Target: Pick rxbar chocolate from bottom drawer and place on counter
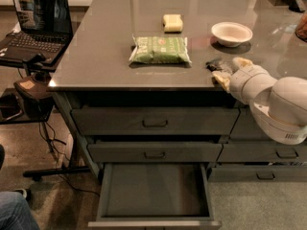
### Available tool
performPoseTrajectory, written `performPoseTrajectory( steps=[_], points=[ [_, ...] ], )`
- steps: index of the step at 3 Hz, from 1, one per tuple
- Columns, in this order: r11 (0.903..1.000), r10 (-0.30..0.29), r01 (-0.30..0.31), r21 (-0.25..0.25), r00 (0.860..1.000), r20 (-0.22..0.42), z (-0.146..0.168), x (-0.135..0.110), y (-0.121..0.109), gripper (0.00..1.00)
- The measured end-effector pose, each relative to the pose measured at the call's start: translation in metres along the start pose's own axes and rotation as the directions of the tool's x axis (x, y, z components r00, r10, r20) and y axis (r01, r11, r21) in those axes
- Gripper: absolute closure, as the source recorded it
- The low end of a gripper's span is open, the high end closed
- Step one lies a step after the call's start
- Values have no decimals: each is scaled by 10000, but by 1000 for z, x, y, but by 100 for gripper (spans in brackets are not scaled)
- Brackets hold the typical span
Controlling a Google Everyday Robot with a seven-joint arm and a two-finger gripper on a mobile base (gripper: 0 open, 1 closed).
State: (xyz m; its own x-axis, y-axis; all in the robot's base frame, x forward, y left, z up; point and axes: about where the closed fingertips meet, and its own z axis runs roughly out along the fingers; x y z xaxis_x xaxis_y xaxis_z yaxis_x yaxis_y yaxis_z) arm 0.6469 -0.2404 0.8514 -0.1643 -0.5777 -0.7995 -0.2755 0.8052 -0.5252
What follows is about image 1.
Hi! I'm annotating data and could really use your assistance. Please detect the top right grey drawer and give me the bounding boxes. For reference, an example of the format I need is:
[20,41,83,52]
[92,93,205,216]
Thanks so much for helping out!
[230,107,270,140]

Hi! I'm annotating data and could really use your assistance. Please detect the middle left grey drawer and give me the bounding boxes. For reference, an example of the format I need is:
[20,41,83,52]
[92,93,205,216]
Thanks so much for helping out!
[87,142,222,162]

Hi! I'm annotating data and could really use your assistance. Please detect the grey drawer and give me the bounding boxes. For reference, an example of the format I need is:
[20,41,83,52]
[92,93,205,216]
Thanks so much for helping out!
[208,166,307,182]
[218,142,307,163]
[230,107,270,140]
[71,107,239,135]
[87,142,222,162]

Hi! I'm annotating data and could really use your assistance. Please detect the black floor cables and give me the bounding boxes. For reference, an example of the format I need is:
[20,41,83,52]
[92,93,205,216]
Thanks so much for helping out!
[39,120,101,197]

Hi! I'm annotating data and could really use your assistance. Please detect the black rxbar chocolate bar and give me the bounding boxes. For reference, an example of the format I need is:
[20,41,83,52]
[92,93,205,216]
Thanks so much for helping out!
[205,58,233,75]

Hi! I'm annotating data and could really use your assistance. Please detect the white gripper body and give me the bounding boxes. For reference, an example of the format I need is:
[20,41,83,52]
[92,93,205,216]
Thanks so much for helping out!
[229,65,277,104]

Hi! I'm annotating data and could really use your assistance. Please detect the black white sneaker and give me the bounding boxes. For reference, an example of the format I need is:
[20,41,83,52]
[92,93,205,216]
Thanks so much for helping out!
[15,189,32,201]

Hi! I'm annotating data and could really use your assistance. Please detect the black stand base leg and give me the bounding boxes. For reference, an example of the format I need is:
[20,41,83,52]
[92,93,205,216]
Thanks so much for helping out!
[23,166,90,181]

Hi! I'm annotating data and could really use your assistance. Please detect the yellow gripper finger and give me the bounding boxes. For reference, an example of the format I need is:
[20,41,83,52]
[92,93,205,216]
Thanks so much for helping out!
[232,57,253,72]
[212,71,231,93]

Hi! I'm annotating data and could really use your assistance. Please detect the open bottom left drawer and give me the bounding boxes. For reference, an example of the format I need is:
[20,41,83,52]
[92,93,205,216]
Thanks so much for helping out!
[88,163,222,230]

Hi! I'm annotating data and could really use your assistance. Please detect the yellow sponge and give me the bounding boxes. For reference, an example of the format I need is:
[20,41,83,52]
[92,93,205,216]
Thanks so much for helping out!
[163,14,183,33]

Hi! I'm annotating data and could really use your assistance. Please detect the white paper bowl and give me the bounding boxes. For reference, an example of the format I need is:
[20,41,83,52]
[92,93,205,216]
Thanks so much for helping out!
[211,22,253,47]

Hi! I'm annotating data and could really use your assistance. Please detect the person lower leg in jeans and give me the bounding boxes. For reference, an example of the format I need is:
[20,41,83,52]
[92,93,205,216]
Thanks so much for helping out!
[0,192,40,230]

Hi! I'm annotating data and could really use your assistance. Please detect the black device with sticky note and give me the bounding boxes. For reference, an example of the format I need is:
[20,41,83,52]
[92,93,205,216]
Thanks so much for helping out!
[13,75,54,120]

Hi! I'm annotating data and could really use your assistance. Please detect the black open laptop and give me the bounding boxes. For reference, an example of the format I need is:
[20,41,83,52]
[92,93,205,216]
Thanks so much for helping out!
[0,0,73,65]

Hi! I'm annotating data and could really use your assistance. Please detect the black laptop stand tray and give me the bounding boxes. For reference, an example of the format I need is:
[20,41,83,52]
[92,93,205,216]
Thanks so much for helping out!
[0,56,58,74]

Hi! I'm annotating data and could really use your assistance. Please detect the middle right grey drawer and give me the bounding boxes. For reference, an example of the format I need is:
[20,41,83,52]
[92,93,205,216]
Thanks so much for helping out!
[218,142,307,163]

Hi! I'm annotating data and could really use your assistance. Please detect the bottom right grey drawer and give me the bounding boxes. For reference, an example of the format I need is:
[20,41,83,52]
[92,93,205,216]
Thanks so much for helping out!
[208,166,307,182]

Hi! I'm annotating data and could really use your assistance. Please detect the brown object on counter right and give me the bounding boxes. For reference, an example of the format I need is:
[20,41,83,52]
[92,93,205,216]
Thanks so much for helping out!
[295,13,307,41]

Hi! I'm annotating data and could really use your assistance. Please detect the top left grey drawer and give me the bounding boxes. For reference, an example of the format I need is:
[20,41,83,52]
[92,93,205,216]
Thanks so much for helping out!
[71,107,239,135]

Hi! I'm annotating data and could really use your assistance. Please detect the green snack bag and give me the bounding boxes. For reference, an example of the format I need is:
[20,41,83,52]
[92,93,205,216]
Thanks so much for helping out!
[130,36,191,64]

